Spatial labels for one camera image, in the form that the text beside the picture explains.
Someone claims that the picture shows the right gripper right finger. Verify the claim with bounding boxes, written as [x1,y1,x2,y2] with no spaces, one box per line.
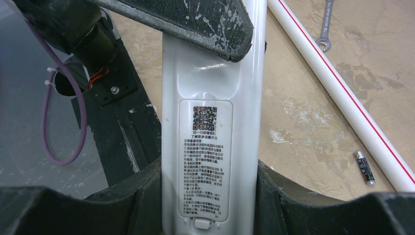
[254,162,415,235]

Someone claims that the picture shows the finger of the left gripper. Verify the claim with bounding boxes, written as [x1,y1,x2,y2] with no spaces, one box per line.
[94,0,254,62]

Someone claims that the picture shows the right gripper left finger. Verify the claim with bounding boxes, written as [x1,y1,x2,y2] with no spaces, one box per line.
[0,159,162,235]

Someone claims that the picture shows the white remote control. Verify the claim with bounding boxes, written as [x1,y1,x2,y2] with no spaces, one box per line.
[161,0,267,235]

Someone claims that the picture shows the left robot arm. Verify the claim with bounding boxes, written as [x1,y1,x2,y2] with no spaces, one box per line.
[14,0,254,62]

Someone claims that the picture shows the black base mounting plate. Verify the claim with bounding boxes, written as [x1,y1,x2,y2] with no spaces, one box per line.
[68,9,161,186]

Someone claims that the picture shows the silver open-end wrench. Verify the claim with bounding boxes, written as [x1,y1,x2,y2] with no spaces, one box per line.
[316,0,334,53]

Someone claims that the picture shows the white PVC pipe frame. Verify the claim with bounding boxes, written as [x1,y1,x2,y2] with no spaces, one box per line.
[268,0,415,192]

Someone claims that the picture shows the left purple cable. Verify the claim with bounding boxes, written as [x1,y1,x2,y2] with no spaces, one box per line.
[23,16,89,166]

